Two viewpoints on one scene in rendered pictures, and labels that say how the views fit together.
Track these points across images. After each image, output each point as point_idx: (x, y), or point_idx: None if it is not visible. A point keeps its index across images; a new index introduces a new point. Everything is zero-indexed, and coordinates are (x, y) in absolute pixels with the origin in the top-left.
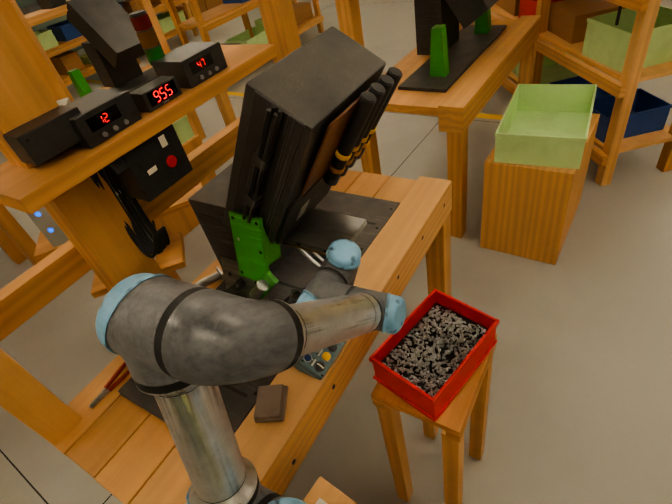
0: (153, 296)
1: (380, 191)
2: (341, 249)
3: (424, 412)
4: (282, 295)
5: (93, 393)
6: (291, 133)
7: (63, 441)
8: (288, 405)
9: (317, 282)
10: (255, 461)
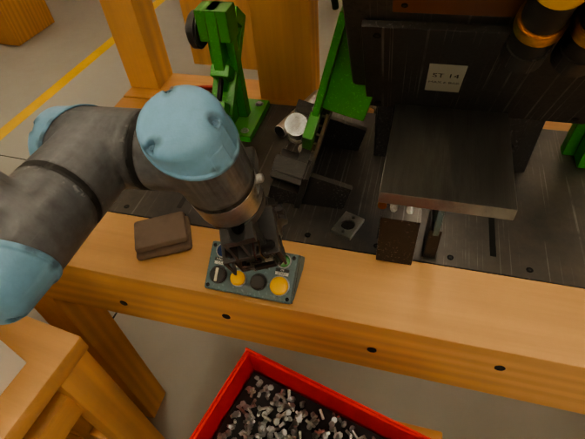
0: None
1: None
2: (172, 109)
3: None
4: (363, 186)
5: (188, 83)
6: None
7: (136, 89)
8: (164, 259)
9: (96, 112)
10: (85, 249)
